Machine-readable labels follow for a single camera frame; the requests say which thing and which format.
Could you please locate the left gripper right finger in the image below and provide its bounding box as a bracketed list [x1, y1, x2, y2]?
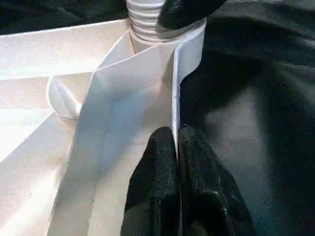
[177, 124, 258, 236]

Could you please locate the black shiny mat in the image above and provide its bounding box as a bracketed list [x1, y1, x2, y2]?
[0, 0, 315, 236]

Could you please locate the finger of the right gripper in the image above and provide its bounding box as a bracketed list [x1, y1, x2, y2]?
[157, 0, 229, 30]

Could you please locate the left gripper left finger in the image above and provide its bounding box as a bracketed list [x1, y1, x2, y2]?
[120, 126, 182, 236]

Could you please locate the white plastic table leg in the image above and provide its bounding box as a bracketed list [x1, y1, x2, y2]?
[126, 0, 168, 45]

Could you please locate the white plastic table top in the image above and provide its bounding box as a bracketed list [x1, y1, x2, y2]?
[0, 18, 206, 236]

